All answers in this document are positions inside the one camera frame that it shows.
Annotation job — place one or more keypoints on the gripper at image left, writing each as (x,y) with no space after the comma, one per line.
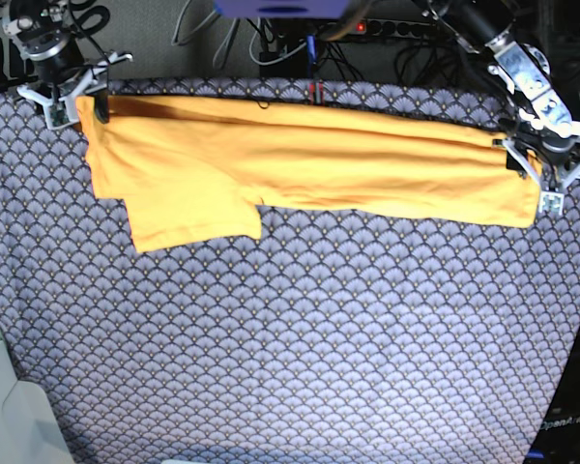
(65,75)

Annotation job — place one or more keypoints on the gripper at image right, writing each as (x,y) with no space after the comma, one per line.
(528,149)

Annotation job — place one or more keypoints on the yellow T-shirt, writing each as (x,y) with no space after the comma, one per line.
(194,169)

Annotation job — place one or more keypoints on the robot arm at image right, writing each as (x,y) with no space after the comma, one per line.
(520,69)

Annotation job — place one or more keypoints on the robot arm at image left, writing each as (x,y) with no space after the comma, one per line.
(57,37)

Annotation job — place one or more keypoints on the purple box at top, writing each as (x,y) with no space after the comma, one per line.
(318,9)

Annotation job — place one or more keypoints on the black power strip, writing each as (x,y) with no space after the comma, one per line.
(386,30)

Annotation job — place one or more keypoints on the red-framed black clip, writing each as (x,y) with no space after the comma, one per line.
(316,93)

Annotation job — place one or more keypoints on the blue fan-patterned tablecloth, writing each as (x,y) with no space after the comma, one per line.
(336,337)

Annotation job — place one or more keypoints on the black OpenArm case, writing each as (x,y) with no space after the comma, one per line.
(558,439)

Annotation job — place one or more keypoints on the white furniture at lower left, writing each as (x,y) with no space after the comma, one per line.
(29,432)

